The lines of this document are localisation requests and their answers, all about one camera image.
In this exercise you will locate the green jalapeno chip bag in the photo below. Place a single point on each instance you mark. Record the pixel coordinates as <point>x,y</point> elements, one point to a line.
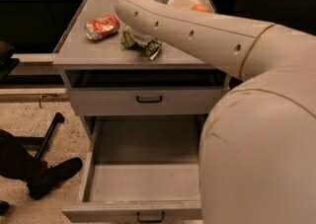
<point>150,45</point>

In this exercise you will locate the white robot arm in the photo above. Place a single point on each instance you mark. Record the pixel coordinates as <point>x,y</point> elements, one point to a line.
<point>257,153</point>

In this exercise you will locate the grey drawer cabinet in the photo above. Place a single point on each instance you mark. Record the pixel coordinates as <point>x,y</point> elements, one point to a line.
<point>103,64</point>

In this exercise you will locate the closed grey upper drawer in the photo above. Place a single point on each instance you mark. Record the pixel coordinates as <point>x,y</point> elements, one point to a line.
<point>144,101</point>

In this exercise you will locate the open grey lower drawer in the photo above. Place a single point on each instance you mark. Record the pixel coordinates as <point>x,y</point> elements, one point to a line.
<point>140,169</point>

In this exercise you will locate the crushed orange soda can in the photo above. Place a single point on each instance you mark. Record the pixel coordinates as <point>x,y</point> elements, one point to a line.
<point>101,27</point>

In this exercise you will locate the white paper bowl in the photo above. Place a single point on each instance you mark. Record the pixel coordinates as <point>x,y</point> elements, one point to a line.
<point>183,4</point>

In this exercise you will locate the orange fruit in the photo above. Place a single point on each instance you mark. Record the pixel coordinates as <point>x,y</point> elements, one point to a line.
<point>200,7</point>

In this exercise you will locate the black chair base leg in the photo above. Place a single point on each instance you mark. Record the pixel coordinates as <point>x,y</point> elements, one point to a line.
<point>42,142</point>

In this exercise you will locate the person's black shoe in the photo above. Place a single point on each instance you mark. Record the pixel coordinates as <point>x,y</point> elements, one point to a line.
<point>53,176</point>

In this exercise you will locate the person's dark trouser leg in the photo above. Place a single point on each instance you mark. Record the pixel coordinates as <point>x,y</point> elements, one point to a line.
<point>18,164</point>

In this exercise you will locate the black shoe tip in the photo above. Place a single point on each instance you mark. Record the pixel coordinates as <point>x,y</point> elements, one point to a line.
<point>4,206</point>

